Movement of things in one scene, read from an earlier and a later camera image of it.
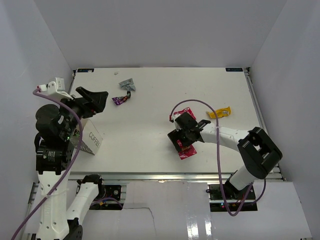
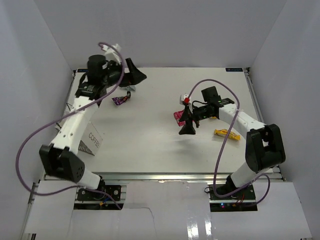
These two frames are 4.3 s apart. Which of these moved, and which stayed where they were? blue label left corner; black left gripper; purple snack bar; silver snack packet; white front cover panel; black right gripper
Moved: black left gripper; black right gripper
Stayed: purple snack bar; silver snack packet; white front cover panel; blue label left corner
